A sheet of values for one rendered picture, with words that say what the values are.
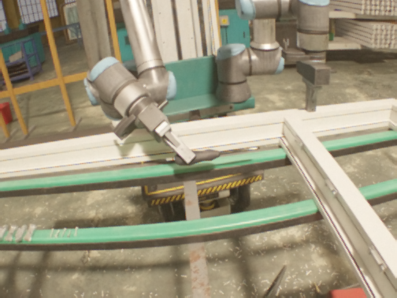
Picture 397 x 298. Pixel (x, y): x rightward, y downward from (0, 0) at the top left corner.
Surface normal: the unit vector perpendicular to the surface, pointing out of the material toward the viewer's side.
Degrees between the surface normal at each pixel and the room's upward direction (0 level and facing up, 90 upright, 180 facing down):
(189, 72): 90
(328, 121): 90
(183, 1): 90
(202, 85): 90
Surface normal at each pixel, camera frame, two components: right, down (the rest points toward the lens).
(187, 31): 0.23, 0.46
